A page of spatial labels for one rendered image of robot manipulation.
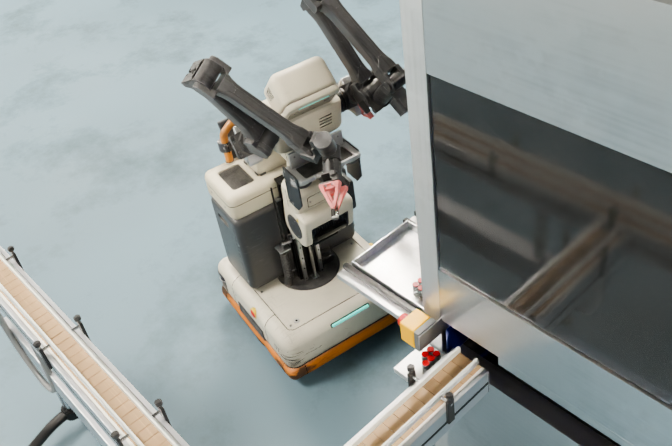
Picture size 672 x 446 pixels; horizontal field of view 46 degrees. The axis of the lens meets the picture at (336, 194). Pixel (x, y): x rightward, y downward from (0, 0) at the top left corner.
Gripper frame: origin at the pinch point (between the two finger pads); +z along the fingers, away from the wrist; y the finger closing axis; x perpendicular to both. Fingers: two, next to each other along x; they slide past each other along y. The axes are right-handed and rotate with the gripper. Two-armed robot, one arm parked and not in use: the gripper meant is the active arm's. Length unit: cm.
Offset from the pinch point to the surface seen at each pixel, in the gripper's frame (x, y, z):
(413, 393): 15, -8, 55
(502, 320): 44, 0, 42
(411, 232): 6.5, -44.7, -5.1
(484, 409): 26, -36, 57
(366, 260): -6.4, -34.4, 5.1
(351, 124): -77, -192, -144
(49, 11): -342, -192, -337
